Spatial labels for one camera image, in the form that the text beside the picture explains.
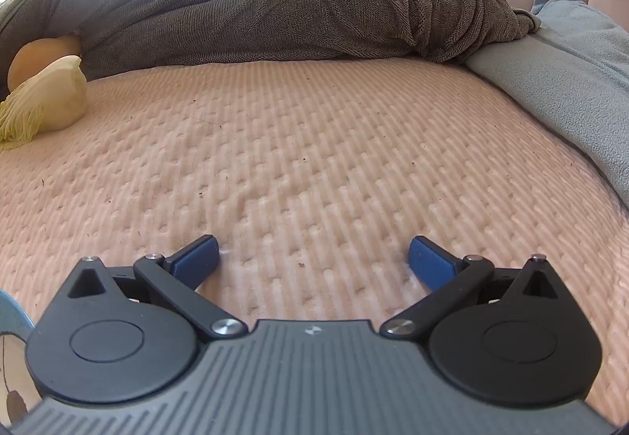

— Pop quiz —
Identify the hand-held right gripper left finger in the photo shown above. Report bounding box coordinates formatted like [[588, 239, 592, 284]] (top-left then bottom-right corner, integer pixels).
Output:
[[64, 235, 249, 342]]

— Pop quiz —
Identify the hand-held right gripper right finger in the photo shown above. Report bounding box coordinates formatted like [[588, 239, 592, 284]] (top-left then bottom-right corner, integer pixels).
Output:
[[379, 235, 566, 342]]

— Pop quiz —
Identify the blue patterned plate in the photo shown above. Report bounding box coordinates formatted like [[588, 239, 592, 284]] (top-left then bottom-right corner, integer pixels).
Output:
[[0, 288, 42, 426]]

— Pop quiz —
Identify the pink textured mat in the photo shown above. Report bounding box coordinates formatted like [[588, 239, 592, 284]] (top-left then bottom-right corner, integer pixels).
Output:
[[0, 58, 629, 416]]

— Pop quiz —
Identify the napa cabbage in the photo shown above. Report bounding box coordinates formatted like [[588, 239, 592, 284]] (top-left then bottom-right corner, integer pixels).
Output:
[[0, 55, 88, 151]]

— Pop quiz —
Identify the light blue fleece blanket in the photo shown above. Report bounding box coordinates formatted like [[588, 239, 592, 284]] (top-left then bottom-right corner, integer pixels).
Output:
[[464, 0, 629, 210]]

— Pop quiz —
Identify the dark grey blanket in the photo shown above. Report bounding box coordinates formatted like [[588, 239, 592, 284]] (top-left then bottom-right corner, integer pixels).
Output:
[[44, 0, 541, 82]]

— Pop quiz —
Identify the grey-green crumpled blanket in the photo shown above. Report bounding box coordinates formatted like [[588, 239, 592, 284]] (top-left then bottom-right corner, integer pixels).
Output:
[[0, 0, 70, 67]]

